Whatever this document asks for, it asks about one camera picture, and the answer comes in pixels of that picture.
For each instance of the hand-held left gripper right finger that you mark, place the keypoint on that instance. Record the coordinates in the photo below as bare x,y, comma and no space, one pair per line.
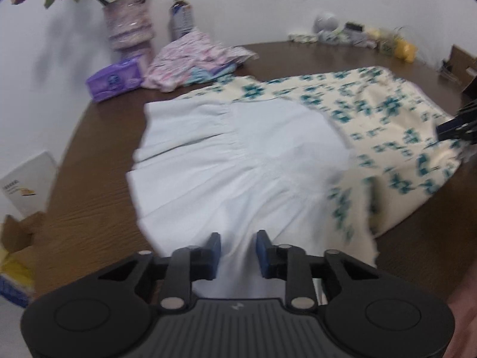
264,255

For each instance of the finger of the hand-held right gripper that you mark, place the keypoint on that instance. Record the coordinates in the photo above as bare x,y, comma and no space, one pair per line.
456,130
468,112

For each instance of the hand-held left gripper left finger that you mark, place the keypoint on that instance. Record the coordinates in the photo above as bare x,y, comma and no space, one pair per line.
213,257

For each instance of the cream green floral dress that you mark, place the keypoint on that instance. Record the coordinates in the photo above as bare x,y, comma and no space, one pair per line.
261,156

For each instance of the brown cardboard stand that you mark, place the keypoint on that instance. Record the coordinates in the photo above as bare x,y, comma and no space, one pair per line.
464,65

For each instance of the yellow mug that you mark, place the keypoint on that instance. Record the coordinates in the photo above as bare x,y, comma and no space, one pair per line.
406,50

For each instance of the clear glass cup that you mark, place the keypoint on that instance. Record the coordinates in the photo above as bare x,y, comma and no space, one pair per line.
388,44

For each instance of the grey tin box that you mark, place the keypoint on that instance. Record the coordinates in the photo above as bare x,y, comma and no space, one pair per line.
354,35

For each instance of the white robot figurine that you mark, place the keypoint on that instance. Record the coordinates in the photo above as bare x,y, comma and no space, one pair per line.
326,24

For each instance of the white connector strip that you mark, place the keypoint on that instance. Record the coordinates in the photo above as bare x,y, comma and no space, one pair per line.
302,38

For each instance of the light blue garment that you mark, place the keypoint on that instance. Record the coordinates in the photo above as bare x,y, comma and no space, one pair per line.
208,74

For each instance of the brown cardboard box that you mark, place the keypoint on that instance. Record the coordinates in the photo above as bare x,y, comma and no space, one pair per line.
18,231

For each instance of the white printed box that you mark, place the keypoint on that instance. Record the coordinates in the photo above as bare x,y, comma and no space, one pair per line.
29,182

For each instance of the yellow blue package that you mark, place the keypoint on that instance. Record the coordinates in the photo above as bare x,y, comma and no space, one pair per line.
15,276

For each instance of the purple tissue pack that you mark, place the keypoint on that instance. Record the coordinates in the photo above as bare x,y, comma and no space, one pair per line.
115,80

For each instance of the pink floral garment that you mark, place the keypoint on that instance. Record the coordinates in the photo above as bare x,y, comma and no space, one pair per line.
186,56

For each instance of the plastic drink bottle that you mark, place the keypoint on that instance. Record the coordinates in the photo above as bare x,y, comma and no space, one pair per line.
182,18

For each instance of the purple textured vase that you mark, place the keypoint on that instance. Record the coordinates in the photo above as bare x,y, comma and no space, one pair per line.
128,24

